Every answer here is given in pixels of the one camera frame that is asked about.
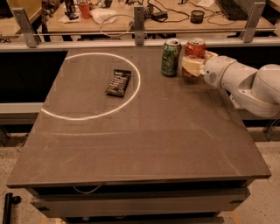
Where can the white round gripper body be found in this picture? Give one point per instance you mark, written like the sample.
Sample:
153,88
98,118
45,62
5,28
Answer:
215,71

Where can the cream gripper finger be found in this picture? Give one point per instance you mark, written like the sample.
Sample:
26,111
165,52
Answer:
192,66
209,55

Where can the red coke can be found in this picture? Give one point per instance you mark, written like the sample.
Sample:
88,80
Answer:
195,47

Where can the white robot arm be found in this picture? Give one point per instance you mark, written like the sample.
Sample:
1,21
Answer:
256,90

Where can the green soda can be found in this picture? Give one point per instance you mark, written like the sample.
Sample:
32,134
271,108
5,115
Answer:
170,57

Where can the black keyboard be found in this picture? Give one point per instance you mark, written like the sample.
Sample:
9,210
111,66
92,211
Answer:
232,10

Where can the black power adapter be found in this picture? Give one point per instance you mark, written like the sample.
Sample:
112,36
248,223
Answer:
158,16

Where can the black snack bar wrapper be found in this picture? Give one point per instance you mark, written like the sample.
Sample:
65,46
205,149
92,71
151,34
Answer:
117,86

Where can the white plastic bag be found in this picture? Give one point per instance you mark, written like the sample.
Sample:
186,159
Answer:
101,15

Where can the red cup on desk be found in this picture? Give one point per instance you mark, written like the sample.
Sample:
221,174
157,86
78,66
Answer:
85,10

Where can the grey drawer front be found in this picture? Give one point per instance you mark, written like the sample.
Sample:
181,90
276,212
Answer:
141,203

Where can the black floor stand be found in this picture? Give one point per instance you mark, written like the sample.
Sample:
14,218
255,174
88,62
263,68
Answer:
9,201

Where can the right metal rail bracket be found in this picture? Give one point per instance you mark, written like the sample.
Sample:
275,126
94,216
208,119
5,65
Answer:
248,34

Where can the metal rail bracket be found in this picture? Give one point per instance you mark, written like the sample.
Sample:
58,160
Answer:
139,24
248,34
25,27

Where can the middle metal rail bracket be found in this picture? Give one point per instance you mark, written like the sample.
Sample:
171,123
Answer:
139,24

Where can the left metal rail bracket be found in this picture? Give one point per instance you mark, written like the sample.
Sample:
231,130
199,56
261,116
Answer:
25,27

